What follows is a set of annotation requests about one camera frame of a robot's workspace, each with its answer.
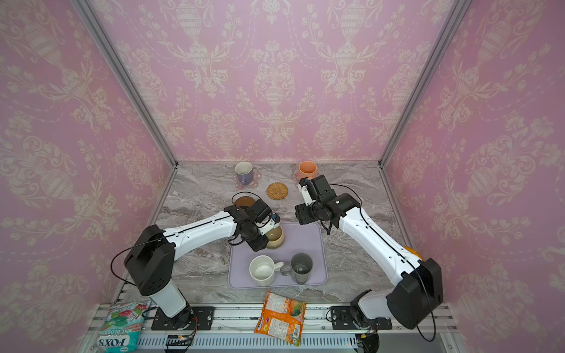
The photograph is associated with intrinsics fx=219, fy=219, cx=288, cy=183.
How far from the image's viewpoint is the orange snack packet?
2.34ft

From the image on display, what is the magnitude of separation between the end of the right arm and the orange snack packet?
293 mm

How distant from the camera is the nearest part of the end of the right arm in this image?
542mm
